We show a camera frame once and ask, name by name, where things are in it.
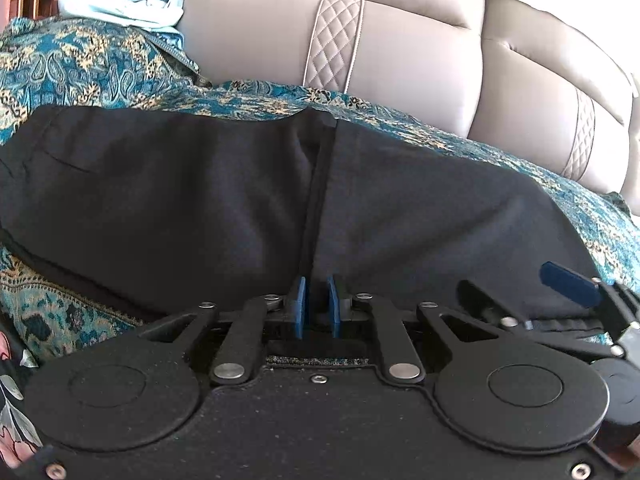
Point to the teal paisley blanket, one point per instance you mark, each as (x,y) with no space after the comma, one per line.
(90,65)

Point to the black pants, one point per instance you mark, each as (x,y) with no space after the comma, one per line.
(175,200)

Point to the light blue cloth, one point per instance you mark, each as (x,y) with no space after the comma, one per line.
(125,7)

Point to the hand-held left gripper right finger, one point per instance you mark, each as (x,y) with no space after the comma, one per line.
(334,307)

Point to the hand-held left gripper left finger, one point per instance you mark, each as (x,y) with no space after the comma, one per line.
(299,307)

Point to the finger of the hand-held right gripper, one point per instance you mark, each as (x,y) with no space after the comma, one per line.
(492,307)
(570,282)

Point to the person's floral clothing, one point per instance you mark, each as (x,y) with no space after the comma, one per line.
(15,410)

